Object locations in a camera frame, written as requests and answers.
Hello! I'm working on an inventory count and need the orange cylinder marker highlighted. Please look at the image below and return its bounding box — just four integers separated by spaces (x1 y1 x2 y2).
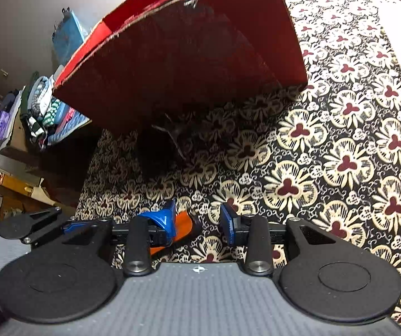
150 210 202 258

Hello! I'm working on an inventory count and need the red cardboard box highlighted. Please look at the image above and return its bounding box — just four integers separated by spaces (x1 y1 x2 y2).
54 0 307 133

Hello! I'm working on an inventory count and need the floral patterned table cloth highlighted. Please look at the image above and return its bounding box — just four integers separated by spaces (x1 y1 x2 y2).
76 0 401 326

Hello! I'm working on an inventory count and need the pile of folded clothes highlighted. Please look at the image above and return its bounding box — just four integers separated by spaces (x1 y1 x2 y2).
0 65 91 152

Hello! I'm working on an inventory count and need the blue clipboard folder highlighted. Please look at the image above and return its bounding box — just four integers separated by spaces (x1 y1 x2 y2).
51 7 88 65

